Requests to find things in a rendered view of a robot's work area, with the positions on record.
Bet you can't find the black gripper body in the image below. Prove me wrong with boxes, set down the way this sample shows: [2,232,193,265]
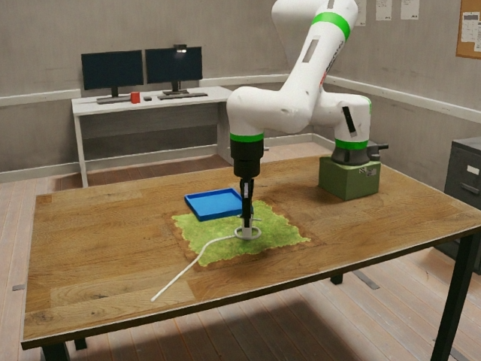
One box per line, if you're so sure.
[234,159,260,192]

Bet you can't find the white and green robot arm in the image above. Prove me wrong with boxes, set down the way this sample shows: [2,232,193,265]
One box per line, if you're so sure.
[226,0,389,166]

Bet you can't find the blue square tray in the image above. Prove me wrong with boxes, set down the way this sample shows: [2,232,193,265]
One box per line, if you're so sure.
[184,188,242,222]

